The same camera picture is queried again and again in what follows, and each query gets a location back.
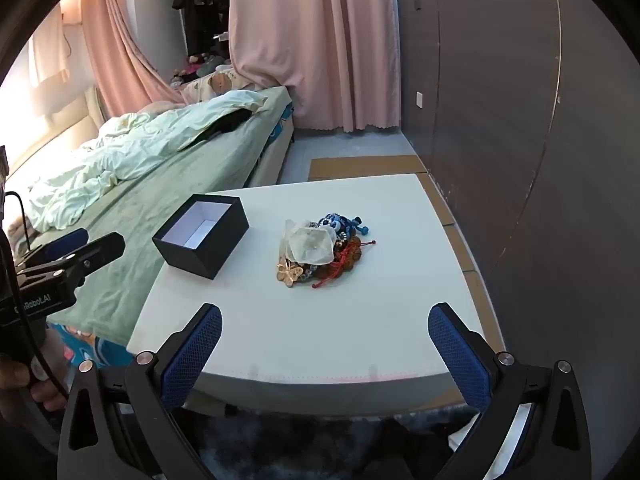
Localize pile of plush toys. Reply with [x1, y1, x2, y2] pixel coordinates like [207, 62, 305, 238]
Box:
[170, 52, 231, 86]

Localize light green duvet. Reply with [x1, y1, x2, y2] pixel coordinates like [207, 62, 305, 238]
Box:
[27, 91, 268, 233]

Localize beige headboard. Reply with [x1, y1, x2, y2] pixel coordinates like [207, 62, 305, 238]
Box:
[0, 85, 106, 186]

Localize brown cardboard sheet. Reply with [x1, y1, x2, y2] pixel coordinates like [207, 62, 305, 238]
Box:
[307, 155, 506, 356]

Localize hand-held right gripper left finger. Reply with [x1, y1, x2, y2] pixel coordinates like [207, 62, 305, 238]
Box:
[57, 302, 223, 480]

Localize blue bead bracelet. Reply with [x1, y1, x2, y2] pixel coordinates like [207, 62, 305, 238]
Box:
[317, 213, 368, 241]

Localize printed pillow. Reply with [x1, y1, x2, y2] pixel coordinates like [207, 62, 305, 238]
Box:
[180, 67, 251, 103]

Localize hanging dark clothes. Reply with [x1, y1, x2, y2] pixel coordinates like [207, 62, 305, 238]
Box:
[171, 0, 231, 58]

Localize white hanging cloth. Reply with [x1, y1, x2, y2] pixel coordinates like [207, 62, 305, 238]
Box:
[27, 0, 71, 86]

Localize beige bed base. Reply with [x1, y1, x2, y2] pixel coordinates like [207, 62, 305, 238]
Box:
[247, 125, 296, 188]

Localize gold butterfly ornament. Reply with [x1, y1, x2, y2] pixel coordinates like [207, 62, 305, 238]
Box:
[274, 260, 306, 290]

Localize wide pink curtain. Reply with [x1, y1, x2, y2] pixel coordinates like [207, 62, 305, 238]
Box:
[229, 0, 402, 133]

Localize person's left hand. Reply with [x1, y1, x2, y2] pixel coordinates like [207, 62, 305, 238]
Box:
[0, 355, 68, 416]

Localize dark fuzzy rug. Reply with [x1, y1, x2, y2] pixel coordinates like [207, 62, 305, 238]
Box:
[185, 405, 481, 480]

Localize clear plastic bag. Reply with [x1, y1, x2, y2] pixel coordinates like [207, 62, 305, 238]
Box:
[280, 219, 335, 266]

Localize draped pink curtain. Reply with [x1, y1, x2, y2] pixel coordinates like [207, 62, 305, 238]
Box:
[80, 0, 188, 121]

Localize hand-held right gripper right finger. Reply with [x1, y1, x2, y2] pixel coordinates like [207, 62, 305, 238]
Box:
[427, 302, 596, 480]

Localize dark wooden wardrobe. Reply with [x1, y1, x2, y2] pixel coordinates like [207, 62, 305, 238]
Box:
[395, 0, 640, 411]

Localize green bed sheet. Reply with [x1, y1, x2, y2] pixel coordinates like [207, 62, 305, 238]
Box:
[30, 85, 293, 346]

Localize black jewelry box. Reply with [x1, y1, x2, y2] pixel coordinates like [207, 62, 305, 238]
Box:
[151, 193, 250, 280]

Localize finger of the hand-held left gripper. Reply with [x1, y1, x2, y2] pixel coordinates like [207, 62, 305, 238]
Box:
[22, 228, 90, 266]
[17, 232, 126, 288]

